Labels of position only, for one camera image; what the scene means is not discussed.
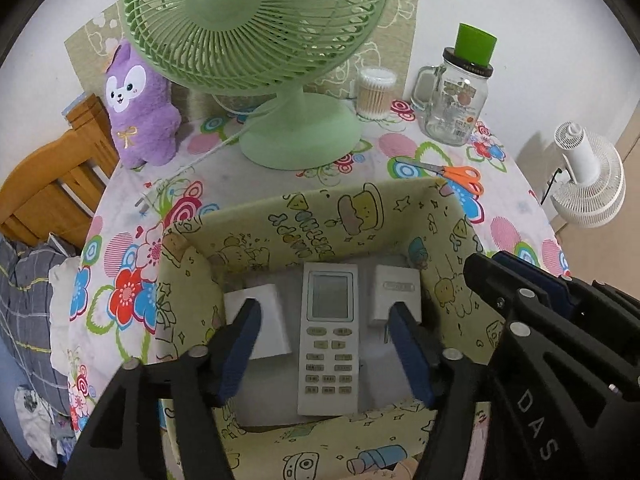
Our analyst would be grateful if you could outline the yellow patterned storage box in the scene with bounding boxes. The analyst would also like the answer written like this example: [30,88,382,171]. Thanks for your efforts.
[155,178,507,480]

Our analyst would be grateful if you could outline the purple plush toy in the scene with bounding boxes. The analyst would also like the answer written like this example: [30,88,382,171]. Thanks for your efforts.
[103,42,182,170]

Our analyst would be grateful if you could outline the wooden chair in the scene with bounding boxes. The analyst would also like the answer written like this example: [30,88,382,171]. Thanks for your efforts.
[0,93,121,247]

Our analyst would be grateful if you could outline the glass jar with green lid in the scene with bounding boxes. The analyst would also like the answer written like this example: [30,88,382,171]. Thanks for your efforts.
[410,22,499,148]

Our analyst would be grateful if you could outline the white charger adapter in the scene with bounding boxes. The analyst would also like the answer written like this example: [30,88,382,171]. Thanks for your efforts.
[368,263,423,343]

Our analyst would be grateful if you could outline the white remote control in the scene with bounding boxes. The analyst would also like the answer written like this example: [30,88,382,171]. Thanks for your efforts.
[296,262,361,417]

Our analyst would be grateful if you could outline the black fan cable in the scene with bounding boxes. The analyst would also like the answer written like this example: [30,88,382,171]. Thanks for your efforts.
[539,167,564,207]

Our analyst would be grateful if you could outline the white fan power cable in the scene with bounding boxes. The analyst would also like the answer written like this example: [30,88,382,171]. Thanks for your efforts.
[133,110,267,212]

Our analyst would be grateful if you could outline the white square box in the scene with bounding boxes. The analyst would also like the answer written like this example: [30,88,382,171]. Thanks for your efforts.
[223,283,292,361]

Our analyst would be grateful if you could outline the green desk fan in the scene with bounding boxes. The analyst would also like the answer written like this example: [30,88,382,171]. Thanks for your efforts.
[118,0,392,171]

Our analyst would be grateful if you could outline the white standing fan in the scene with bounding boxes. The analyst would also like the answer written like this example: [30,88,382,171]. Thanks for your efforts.
[539,120,627,229]

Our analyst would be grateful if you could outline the white printed cloth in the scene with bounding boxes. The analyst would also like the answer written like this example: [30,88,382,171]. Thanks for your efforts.
[14,384,59,467]

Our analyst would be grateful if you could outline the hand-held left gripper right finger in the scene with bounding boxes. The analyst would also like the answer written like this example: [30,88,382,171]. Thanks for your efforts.
[389,302,484,480]

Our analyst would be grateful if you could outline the grey plaid blanket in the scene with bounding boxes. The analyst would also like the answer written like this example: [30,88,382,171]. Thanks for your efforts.
[0,234,77,413]

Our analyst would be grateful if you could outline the floral tablecloth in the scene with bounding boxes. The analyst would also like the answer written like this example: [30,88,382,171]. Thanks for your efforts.
[65,102,572,480]

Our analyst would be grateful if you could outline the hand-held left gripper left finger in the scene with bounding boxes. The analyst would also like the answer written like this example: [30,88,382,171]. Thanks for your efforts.
[62,298,263,480]

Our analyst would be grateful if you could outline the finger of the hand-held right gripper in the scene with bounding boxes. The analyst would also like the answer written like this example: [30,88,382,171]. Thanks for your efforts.
[492,250,640,367]
[463,253,640,480]

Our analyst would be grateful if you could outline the cotton swab jar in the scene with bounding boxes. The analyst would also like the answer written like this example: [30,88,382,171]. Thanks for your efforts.
[353,66,399,121]

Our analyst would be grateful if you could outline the orange handled scissors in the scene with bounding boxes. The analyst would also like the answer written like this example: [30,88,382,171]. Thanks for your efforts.
[394,157,485,197]

